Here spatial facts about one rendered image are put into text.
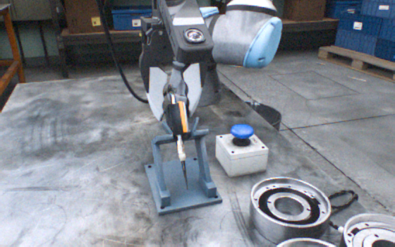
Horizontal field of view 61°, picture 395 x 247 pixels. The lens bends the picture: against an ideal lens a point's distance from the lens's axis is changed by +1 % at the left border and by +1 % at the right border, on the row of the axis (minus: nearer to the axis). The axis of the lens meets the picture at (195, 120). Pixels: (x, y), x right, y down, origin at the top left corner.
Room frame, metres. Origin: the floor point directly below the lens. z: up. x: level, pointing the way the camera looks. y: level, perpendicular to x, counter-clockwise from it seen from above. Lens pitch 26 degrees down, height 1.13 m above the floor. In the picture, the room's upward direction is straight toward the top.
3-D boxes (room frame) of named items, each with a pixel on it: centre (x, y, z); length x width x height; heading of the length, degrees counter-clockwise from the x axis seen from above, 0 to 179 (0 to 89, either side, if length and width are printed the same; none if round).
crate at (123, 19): (3.90, 0.68, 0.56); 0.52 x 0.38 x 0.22; 104
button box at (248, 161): (0.51, -0.08, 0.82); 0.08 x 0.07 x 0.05; 17
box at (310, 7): (4.51, -1.40, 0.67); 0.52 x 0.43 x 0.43; 107
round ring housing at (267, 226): (0.36, -0.13, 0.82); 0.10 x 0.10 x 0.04
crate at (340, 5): (4.70, -2.00, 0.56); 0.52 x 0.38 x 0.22; 104
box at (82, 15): (3.72, 1.19, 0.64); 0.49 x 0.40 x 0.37; 112
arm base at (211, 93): (0.85, 0.00, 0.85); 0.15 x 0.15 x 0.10
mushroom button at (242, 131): (0.51, -0.08, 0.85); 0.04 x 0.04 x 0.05
